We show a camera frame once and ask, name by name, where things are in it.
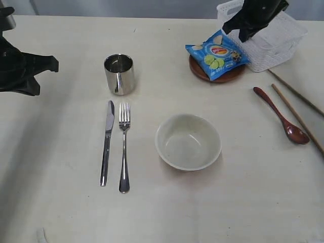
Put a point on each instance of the speckled white ceramic bowl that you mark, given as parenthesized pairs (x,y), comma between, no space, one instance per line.
(188,142)

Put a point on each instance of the silver metal fork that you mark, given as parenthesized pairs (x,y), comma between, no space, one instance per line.
(124,125)

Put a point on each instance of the brown round plate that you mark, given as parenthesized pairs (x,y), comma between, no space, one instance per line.
(227,77)

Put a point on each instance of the white perforated plastic basket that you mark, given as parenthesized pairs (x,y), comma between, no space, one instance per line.
(274,44)

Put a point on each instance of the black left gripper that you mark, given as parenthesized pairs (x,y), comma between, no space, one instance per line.
(254,16)

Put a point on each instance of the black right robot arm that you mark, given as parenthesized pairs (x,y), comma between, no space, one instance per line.
(7,21)

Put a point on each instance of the wooden chopstick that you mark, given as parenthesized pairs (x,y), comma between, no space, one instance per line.
(299,119)
(296,93)

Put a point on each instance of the silver table knife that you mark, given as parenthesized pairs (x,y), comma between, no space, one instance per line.
(106,150)

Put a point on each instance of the blue Lay's chips bag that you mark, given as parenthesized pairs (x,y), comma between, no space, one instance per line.
(217,55)

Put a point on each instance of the brown wooden spoon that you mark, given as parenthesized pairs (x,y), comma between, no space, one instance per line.
(294,133)

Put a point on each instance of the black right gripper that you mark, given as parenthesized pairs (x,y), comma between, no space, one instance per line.
(18,69)

